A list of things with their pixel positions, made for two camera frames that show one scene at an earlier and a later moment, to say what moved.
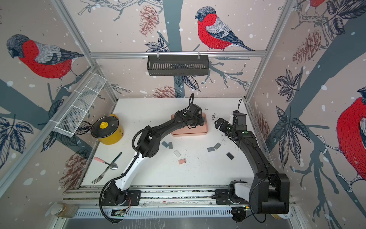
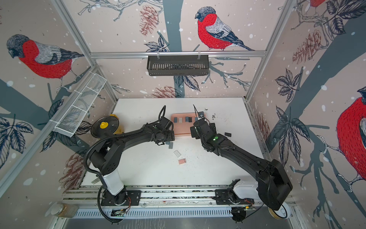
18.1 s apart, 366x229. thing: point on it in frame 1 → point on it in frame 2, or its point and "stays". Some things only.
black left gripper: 201,121 → 171,136
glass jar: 65,210 stays
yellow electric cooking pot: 107,129 stays
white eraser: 177,153 stays
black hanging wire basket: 177,65 stays
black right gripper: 223,128 → 194,131
